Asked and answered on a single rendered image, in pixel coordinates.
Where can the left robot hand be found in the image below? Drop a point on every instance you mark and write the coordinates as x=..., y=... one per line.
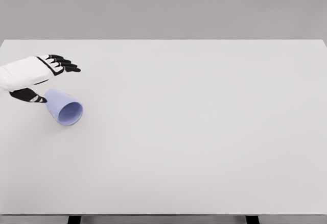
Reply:
x=26, y=72

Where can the light purple cup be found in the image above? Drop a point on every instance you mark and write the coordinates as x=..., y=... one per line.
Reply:
x=64, y=108

